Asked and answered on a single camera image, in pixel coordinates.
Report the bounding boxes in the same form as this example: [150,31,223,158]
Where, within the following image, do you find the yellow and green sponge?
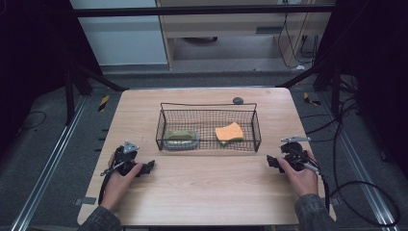
[214,121,245,147]

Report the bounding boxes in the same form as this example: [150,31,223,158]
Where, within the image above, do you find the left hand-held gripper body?
[111,140,142,177]

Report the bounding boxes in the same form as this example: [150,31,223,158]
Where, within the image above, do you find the black wire mesh basket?
[155,101,263,153]

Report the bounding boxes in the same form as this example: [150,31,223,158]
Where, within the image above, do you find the black floor cable loop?
[301,95,402,228]

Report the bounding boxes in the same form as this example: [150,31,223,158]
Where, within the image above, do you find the right hand-held gripper cable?
[287,146,332,214]

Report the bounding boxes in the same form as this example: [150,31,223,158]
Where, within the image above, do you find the person's left hand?
[99,153,144,214]

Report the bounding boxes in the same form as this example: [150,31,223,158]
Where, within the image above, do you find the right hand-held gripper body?
[279,136,313,173]

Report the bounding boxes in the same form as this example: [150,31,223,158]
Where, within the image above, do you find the hand-held gripper cable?
[287,146,332,214]
[97,161,125,206]

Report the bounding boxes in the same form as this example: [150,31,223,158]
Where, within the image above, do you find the black metal stand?
[274,59,344,122]
[63,56,130,127]

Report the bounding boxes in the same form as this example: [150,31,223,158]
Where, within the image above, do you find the thin black floor cable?
[17,110,48,133]

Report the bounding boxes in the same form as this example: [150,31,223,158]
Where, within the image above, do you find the black hanging cables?
[276,12,320,70]

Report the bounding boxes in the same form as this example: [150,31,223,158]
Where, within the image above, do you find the aluminium floor rail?
[9,95,89,231]
[320,91,401,231]

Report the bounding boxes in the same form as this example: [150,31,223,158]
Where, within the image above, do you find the left hand-held gripper cable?
[97,161,125,206]

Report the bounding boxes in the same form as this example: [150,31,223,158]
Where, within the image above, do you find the person's right hand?
[276,149,320,198]

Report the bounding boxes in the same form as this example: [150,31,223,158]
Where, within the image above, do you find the green soap dish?
[162,129,201,152]

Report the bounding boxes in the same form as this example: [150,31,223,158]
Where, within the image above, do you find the black curtain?
[316,0,408,181]
[0,0,104,155]

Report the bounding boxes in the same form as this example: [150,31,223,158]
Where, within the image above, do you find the black horizontal bar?
[71,4,337,18]

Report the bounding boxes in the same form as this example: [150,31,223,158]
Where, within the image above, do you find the yellow and black tape strip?
[97,93,111,114]
[302,91,322,107]

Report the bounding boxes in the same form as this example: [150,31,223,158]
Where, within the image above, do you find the white cabinet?
[67,0,169,67]

